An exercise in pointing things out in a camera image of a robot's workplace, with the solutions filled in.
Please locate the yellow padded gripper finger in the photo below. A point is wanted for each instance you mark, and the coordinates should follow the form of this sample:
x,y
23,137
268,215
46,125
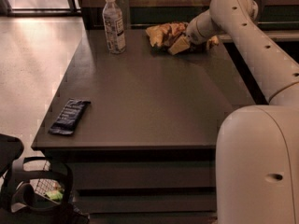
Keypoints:
x,y
181,44

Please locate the wire mesh basket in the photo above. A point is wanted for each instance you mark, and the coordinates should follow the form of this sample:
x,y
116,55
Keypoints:
x,y
48,188

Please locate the black chair edge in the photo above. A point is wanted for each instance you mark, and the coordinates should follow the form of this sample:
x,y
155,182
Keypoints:
x,y
11,149

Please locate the clear plastic water bottle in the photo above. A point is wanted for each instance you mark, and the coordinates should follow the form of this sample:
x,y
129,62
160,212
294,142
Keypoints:
x,y
114,28

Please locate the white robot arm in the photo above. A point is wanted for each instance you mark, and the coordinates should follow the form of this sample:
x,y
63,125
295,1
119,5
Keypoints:
x,y
257,150

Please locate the grey drawer cabinet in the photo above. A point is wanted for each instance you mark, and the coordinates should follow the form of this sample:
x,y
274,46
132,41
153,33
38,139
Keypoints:
x,y
144,149

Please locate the blue rxbar blueberry wrapper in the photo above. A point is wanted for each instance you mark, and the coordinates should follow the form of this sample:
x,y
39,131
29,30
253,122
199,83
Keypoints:
x,y
68,119

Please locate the black bag with handles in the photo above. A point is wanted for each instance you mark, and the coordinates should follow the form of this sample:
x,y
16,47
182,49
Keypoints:
x,y
20,200

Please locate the brown chip bag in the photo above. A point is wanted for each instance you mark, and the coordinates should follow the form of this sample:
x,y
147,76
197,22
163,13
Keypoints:
x,y
163,36

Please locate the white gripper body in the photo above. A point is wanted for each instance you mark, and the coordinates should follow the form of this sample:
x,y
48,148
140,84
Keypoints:
x,y
195,34

